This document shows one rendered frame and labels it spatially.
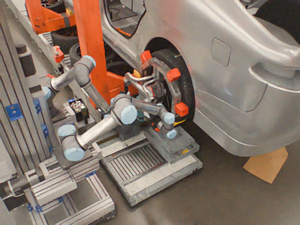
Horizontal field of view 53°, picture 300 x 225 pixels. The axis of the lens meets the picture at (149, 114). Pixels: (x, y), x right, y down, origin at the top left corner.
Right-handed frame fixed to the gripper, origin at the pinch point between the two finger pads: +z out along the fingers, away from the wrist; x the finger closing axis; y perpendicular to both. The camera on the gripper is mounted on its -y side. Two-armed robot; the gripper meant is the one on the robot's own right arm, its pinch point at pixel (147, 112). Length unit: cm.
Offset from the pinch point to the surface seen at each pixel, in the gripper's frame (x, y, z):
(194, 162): -48, -80, -15
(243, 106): -30, 38, -67
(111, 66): -31, -33, 126
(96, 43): 12, 39, 60
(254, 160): -104, -82, -46
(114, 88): -2, -14, 62
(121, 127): 4, -47, 41
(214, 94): -30, 31, -41
